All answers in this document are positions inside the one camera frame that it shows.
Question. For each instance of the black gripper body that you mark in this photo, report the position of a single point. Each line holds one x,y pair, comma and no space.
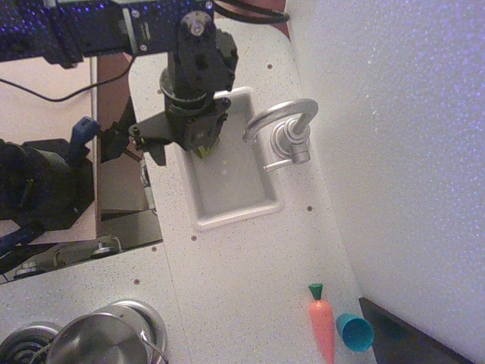
189,129

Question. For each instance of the black yellow-tipped gripper finger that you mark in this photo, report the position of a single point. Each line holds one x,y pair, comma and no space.
202,152

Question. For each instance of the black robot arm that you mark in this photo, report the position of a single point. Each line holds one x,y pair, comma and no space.
202,59

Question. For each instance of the silver toy faucet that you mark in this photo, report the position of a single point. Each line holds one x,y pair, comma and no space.
290,137

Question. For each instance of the white toy sink basin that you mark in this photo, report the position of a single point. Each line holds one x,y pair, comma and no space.
229,184

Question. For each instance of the blue clamp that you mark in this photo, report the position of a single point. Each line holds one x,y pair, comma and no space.
84,131

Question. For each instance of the orange toy carrot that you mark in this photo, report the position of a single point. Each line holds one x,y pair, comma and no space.
321,315

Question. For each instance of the stainless steel pot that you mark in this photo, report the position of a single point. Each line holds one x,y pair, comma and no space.
97,338

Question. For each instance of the teal plastic cup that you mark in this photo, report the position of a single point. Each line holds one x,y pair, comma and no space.
356,332

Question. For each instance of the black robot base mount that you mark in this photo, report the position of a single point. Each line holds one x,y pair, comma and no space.
39,186

